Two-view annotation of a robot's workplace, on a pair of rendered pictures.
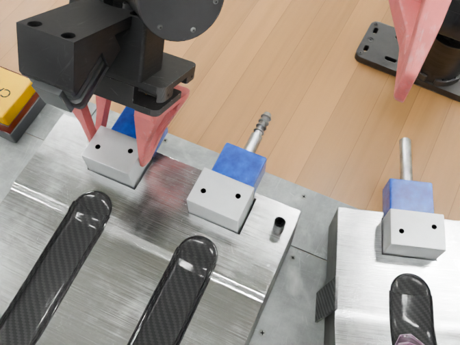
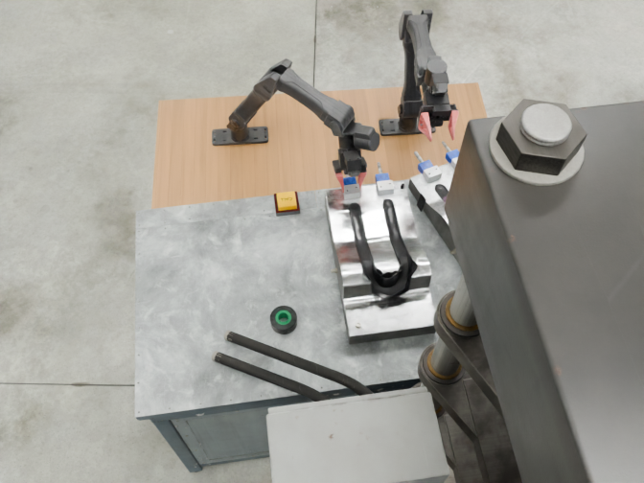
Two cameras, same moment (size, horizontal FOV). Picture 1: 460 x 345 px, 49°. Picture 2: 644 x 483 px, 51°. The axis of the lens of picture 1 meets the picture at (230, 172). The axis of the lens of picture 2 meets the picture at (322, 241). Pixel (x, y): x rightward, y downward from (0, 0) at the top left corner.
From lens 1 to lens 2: 1.76 m
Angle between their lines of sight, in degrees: 16
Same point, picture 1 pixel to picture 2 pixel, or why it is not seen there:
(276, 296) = not seen: hidden behind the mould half
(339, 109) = (387, 153)
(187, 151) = not seen: hidden behind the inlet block
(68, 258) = (357, 220)
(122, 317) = (381, 224)
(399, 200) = (424, 168)
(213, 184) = (381, 184)
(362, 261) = (425, 187)
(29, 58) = (350, 167)
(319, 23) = not seen: hidden behind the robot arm
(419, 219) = (431, 169)
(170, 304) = (389, 217)
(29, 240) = (345, 222)
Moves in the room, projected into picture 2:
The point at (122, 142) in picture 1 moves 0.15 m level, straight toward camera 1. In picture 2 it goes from (352, 186) to (392, 208)
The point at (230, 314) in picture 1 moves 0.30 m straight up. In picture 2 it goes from (404, 211) to (416, 149)
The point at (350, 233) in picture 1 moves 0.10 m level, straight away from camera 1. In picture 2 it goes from (417, 182) to (415, 158)
